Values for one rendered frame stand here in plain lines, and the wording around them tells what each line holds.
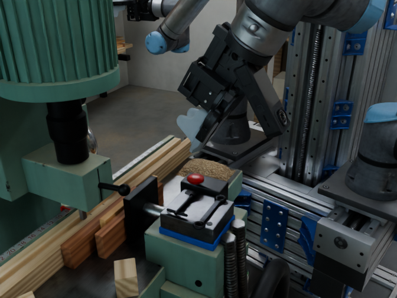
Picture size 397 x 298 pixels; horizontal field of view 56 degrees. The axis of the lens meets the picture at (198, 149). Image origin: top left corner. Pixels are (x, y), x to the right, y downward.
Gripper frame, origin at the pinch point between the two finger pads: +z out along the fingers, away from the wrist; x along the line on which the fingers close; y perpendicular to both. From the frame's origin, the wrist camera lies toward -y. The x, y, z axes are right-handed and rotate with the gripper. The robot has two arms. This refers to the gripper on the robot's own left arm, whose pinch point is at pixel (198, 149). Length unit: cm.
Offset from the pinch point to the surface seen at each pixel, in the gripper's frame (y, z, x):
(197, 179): -2.9, 4.8, 0.7
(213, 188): -6.0, 4.8, -0.2
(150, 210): 0.4, 14.4, 4.3
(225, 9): 106, 77, -315
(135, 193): 4.1, 12.3, 5.6
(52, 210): 19.6, 37.2, 3.1
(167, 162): 7.1, 20.9, -16.3
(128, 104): 130, 199, -252
